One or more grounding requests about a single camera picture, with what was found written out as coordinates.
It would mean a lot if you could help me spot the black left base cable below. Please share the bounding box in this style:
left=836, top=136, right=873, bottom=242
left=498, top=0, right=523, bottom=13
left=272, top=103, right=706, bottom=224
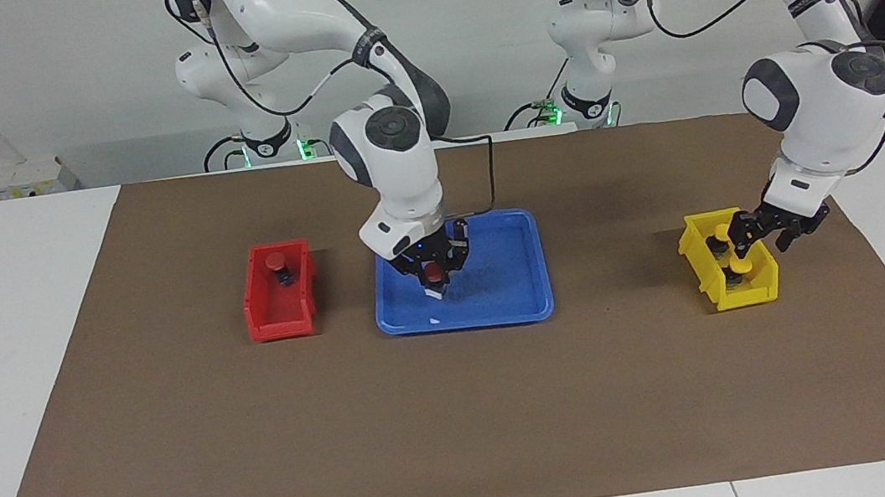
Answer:
left=496, top=56, right=576, bottom=133

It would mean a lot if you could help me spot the white box with labels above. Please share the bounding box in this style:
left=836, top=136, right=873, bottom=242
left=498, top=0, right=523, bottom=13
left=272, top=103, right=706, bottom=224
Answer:
left=0, top=153, right=83, bottom=200

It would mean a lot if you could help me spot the yellow push button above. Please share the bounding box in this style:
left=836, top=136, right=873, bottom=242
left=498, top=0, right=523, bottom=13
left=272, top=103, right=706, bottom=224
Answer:
left=706, top=221, right=736, bottom=259
left=724, top=257, right=756, bottom=290

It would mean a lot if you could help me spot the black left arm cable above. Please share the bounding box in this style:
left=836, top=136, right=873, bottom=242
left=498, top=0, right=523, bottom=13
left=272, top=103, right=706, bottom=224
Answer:
left=593, top=0, right=885, bottom=202

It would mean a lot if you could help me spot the red plastic bin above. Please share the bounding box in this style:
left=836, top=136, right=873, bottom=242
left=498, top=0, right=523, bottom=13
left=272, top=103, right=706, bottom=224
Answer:
left=236, top=237, right=324, bottom=344

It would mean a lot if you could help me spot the black base cable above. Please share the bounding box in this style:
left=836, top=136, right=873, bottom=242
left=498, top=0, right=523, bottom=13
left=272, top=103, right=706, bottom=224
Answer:
left=496, top=56, right=576, bottom=133
left=199, top=132, right=252, bottom=174

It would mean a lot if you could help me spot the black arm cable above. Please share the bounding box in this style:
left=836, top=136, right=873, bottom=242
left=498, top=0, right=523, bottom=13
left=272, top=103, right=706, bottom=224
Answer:
left=593, top=0, right=885, bottom=202
left=163, top=0, right=503, bottom=254

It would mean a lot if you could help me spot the black right base cable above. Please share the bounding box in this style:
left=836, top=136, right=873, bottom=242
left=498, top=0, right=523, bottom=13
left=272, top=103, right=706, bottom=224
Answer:
left=199, top=132, right=252, bottom=174

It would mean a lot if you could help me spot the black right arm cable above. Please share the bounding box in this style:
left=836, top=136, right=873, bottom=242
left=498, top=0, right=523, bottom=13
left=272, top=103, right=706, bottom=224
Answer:
left=163, top=0, right=503, bottom=254

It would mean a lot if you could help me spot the black printed right arm strap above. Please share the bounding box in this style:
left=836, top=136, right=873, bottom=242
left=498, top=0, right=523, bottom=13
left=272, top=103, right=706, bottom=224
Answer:
left=349, top=26, right=391, bottom=66

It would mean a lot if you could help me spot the brown paper table mat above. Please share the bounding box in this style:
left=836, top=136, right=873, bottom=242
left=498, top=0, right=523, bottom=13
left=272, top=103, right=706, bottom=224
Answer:
left=0, top=90, right=885, bottom=497

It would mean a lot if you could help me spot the blue plastic tray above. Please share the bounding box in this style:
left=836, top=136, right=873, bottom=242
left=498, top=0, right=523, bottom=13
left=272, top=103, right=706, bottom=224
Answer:
left=364, top=204, right=557, bottom=342

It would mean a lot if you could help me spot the yellow plastic bin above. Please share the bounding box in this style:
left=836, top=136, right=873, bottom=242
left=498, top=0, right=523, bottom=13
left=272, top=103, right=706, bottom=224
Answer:
left=675, top=202, right=784, bottom=316

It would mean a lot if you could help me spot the red push button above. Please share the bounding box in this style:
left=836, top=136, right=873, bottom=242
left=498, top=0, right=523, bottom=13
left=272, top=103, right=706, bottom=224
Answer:
left=264, top=251, right=298, bottom=289
left=419, top=261, right=450, bottom=304

